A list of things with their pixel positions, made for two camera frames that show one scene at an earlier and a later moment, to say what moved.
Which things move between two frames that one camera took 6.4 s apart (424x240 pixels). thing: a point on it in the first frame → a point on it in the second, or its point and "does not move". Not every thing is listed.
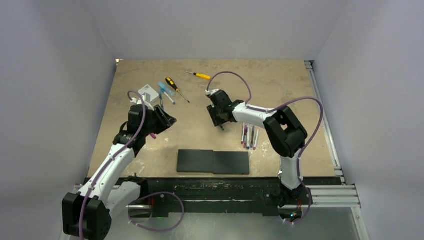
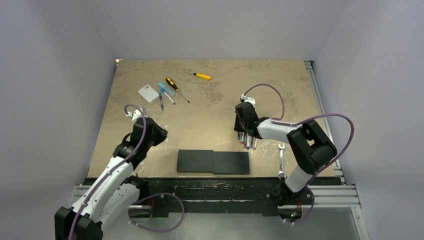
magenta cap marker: (246, 131) does not move
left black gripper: (164, 120) → (161, 134)
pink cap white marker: (254, 148) does not move
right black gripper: (217, 121) → (237, 127)
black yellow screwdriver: (171, 82) does not move
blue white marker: (248, 136) does not move
